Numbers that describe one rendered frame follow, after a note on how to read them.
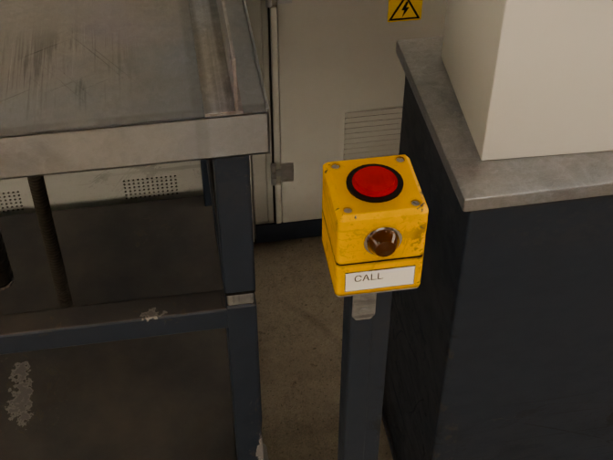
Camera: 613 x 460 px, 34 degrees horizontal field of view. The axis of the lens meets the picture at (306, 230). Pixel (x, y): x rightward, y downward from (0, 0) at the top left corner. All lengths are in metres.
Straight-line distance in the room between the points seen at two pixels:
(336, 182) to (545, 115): 0.34
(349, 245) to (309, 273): 1.19
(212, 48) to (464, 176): 0.31
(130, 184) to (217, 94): 0.93
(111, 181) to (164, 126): 0.93
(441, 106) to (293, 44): 0.62
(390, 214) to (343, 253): 0.06
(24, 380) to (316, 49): 0.76
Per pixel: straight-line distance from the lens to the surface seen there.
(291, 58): 1.82
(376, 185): 0.87
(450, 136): 1.18
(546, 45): 1.08
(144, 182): 1.98
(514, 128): 1.14
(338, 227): 0.85
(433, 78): 1.28
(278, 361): 1.90
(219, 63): 1.12
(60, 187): 1.99
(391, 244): 0.86
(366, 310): 0.97
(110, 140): 1.06
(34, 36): 1.21
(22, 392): 1.70
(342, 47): 1.82
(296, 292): 2.02
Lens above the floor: 1.47
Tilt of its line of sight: 43 degrees down
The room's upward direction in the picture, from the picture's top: straight up
